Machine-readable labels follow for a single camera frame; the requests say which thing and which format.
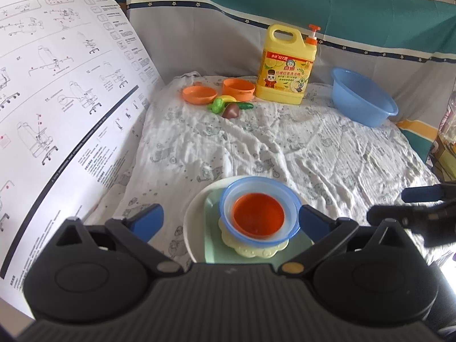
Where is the small yellow scalloped plate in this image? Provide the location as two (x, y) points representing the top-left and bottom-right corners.
(218, 219), (289, 258)

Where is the transparent blue bowl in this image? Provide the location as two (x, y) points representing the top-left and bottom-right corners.
(219, 176), (302, 248)

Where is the dark orange small bowl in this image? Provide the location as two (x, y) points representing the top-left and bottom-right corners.
(232, 193), (285, 239)

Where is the green square plate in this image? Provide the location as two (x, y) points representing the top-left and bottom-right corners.
(204, 188), (314, 268)

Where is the white patterned cloth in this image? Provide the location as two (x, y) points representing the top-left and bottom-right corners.
(85, 73), (437, 266)

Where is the large blue basin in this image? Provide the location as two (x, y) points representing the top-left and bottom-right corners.
(331, 68), (399, 127)

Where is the green toy vegetable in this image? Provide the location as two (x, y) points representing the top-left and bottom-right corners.
(207, 98), (225, 114)

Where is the dark green toy cucumber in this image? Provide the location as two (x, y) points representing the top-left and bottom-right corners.
(237, 102), (254, 110)

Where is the maroon toy fruit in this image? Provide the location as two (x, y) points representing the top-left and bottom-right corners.
(222, 103), (240, 119)

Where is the white instruction sheet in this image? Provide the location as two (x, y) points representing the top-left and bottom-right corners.
(1, 0), (163, 314)

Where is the yellow toy banana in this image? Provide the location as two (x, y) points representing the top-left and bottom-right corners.
(216, 95), (237, 103)

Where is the orange round container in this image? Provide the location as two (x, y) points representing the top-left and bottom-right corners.
(223, 78), (256, 102)

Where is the yellow detergent bottle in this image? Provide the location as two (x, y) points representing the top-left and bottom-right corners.
(255, 24), (321, 105)

